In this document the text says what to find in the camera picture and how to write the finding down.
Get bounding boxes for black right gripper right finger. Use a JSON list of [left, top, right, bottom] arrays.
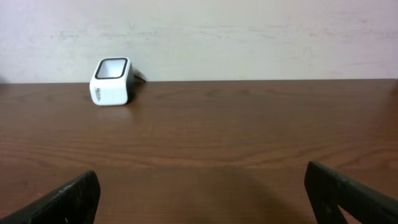
[[304, 161, 397, 224]]

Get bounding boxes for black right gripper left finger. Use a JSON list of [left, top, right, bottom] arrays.
[[1, 170, 101, 224]]

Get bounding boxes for white barcode scanner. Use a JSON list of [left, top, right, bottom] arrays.
[[89, 57, 134, 106]]

